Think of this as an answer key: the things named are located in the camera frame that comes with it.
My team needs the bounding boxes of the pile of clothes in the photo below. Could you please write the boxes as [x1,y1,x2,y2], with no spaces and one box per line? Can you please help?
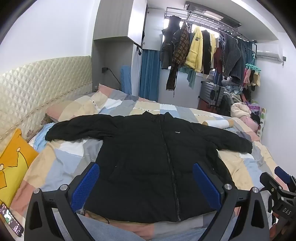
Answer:
[222,79,262,121]

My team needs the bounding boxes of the patchwork quilt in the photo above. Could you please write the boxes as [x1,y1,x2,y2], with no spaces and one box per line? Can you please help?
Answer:
[14,86,296,241]

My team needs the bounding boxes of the black hanging coat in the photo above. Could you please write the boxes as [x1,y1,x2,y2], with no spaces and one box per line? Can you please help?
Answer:
[160,15,182,70]

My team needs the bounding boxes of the metal ceiling clothes rack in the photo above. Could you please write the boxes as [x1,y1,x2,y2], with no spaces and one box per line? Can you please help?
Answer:
[164,1,257,47]

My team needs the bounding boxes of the brown houndstooth scarf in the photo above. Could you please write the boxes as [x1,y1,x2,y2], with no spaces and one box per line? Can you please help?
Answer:
[166,22,189,92]

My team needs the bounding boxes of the grey suitcase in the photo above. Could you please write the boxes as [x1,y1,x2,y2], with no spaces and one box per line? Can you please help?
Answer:
[198,81,225,109]

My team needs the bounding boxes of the patchwork pillow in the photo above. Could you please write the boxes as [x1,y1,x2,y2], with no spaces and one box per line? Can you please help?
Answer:
[46,84,109,122]

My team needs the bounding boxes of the green sock hanger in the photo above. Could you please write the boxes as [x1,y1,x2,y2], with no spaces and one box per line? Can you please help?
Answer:
[242,53,262,87]

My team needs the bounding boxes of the yellow cartoon pillow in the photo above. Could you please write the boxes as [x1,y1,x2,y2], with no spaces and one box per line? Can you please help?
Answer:
[0,128,39,207]

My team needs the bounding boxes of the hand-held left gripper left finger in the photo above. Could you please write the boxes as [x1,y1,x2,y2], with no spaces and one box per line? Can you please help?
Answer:
[24,162,100,241]

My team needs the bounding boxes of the black smartphone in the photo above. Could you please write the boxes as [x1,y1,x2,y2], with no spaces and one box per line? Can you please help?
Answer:
[0,203,24,237]

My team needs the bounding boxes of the pink pillow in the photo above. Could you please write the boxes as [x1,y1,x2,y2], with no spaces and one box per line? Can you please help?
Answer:
[239,117,260,139]

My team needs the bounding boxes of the dark hanging jacket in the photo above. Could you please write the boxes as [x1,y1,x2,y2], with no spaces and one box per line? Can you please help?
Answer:
[201,30,218,72]

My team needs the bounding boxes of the blue curtain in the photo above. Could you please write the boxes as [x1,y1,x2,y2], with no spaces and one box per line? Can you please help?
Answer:
[139,49,160,101]

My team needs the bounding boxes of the yellow fleece jacket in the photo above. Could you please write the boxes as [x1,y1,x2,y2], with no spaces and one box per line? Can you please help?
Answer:
[185,25,204,74]

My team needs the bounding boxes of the black power cable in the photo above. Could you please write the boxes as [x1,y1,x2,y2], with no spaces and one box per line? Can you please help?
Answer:
[107,69,122,90]

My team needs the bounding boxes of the grey wall cabinet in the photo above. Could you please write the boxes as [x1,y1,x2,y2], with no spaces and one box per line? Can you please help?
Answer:
[94,0,148,47]

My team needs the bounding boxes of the light blue cloth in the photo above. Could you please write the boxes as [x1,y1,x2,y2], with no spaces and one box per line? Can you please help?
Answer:
[29,123,56,151]

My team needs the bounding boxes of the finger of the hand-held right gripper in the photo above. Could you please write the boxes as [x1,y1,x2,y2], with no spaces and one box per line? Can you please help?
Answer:
[260,172,284,197]
[274,166,296,193]

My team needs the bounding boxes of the white air conditioner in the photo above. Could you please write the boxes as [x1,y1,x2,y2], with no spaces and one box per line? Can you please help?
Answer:
[255,44,284,62]

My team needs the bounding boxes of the black zip jacket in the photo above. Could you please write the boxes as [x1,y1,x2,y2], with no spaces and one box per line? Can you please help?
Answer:
[45,111,253,223]

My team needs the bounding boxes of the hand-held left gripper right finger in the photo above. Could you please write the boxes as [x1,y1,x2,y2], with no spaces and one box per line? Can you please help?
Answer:
[193,163,271,241]

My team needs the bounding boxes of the teal hanging cloth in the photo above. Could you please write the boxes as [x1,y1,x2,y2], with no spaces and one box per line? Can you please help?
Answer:
[179,66,196,88]

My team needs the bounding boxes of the white paper roll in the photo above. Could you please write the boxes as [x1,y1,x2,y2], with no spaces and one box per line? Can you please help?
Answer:
[202,119,234,128]

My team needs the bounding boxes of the cream quilted headboard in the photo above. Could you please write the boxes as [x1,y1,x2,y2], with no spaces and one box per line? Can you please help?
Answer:
[0,56,92,151]

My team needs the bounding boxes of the person's right hand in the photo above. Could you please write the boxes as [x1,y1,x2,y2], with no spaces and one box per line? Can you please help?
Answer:
[269,224,284,241]

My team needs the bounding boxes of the grey denim jacket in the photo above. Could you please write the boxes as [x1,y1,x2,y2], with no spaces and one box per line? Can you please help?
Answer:
[220,32,242,85]

